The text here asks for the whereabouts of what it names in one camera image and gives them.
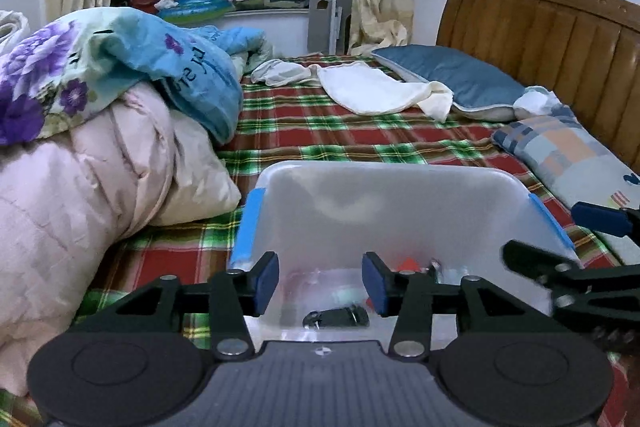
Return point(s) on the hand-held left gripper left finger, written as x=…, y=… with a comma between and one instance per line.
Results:
x=267, y=283

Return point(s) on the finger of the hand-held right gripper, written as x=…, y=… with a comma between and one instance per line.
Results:
x=607, y=218
x=545, y=263

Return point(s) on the white folded bedding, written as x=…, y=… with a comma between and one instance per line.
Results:
x=12, y=29

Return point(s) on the small orange item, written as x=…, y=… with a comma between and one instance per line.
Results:
x=409, y=265

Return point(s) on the small white cloth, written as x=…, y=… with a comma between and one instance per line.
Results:
x=537, y=101

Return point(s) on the floral purple cyan blanket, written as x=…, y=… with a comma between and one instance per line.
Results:
x=55, y=57

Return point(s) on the grey board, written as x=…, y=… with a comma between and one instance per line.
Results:
x=322, y=22

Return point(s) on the plaid bedsheet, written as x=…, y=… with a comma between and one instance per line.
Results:
x=350, y=132

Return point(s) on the black clip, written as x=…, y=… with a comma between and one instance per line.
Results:
x=334, y=318

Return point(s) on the white garment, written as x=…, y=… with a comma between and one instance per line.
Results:
x=280, y=73

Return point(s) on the wooden headboard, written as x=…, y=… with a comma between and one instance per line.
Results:
x=545, y=27

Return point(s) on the pink quilt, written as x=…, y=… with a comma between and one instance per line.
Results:
x=75, y=207

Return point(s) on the light blue blanket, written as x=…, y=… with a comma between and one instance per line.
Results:
x=240, y=42

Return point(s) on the cream towel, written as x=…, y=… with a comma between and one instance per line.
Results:
x=370, y=89

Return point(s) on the checked pastel pillow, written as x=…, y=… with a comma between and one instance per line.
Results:
x=565, y=152

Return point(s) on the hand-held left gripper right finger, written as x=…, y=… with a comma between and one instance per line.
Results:
x=374, y=285

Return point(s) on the blue pillow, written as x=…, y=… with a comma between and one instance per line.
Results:
x=450, y=72

